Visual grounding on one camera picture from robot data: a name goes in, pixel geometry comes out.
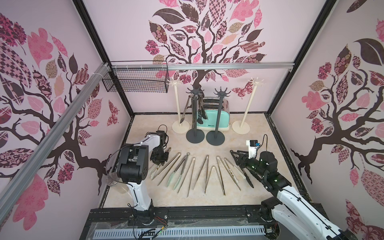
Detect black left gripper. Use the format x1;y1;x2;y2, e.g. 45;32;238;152
151;145;170;166

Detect black nylon tongs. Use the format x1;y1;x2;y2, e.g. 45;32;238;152
234;158;254;188

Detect steel tongs white tips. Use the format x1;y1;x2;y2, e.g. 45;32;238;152
150;164;162;180

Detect grey utensil rack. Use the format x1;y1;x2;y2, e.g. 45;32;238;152
206;87;231;146

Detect grey utensil rack stand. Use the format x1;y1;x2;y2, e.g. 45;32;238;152
186;89;205;144

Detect black silicone tip tongs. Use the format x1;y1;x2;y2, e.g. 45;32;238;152
197;95;208;125

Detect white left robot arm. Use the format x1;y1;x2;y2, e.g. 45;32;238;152
117;131;169;224

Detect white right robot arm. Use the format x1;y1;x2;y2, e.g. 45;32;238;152
230;150;355;240

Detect steel tongs right centre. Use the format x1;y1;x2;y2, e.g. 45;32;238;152
217;156;242;191

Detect green silicone tip tongs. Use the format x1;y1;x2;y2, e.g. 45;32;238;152
166;152;190;190

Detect cream utensil rack right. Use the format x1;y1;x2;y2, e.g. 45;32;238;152
232;78;265;135

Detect cream utensil rack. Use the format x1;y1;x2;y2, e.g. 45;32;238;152
232;78;265;135
169;79;190;134

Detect short steel tongs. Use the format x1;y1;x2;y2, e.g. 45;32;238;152
204;164;226;196

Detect slim steel tongs centre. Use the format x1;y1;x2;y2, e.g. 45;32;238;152
191;154;210;191

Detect cream utensil rack left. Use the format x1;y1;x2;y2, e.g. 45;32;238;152
169;79;190;134

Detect long steel tongs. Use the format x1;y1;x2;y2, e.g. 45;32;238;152
176;156;196;198

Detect clear glass lid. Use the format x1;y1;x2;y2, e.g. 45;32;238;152
106;172;121;187

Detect mint green toaster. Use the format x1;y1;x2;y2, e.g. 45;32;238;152
197;97;230;131

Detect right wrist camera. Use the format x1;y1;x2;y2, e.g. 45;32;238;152
246;140;260;159

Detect white handled tongs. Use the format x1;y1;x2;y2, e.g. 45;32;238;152
224;158;246;184

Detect white cable duct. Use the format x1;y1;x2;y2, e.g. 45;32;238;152
91;226;266;240

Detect black wire basket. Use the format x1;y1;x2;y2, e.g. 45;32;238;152
103;60;170;93

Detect aluminium frame rail back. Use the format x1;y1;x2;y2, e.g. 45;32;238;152
111;62;295;71

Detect aluminium frame rail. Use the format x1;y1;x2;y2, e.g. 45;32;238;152
1;63;110;222
111;62;295;71

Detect aluminium frame rail left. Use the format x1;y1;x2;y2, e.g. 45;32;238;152
1;63;110;222

